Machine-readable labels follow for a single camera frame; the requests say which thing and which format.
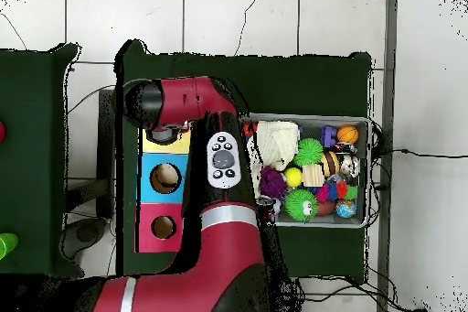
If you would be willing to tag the wooden box three holes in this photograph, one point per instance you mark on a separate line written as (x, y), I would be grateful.
(161, 195)

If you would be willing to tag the yellow ball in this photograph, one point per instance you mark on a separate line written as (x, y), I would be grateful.
(293, 177)

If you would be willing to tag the wooden toy burger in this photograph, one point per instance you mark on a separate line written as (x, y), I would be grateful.
(329, 163)

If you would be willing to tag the purple spiky rubber toy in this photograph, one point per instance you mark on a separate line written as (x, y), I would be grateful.
(272, 182)

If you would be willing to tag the plain green puffer ball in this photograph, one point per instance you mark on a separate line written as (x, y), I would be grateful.
(308, 151)

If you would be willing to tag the cream waffle cloth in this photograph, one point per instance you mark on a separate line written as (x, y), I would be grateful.
(278, 140)

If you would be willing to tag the ridged wooden block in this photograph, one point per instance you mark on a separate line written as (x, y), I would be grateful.
(313, 175)

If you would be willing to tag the multicoloured fuzzy caterpillar toy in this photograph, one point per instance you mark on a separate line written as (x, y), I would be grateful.
(338, 190)

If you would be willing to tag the green puffer toy white face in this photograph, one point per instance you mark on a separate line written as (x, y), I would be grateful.
(298, 205)

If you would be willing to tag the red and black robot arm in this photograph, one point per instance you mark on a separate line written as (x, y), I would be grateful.
(226, 253)

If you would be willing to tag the grey rounded floor base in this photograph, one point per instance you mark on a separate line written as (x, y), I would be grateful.
(86, 233)

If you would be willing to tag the dark green side table cloth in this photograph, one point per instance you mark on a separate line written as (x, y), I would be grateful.
(33, 143)

